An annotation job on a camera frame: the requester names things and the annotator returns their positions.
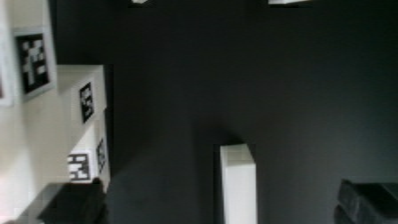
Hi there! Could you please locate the white chair leg block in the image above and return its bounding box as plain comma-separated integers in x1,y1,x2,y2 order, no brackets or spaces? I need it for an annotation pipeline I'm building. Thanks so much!
68,131,110,190

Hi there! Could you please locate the white U-shaped boundary frame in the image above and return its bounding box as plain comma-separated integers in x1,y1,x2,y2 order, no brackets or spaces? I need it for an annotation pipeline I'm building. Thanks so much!
220,144,258,224

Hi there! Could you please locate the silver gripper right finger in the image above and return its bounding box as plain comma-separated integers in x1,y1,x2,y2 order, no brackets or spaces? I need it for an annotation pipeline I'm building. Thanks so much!
334,180,398,224

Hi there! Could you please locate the white chair back piece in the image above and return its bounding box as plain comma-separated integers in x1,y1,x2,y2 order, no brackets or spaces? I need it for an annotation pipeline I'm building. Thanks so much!
0,0,57,223

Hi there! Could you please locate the white chair seat piece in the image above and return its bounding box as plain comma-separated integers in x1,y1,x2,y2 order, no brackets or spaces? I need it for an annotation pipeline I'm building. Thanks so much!
57,65,107,149

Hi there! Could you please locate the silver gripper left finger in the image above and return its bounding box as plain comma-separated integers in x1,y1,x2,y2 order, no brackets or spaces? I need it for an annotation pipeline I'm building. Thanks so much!
37,179,108,224

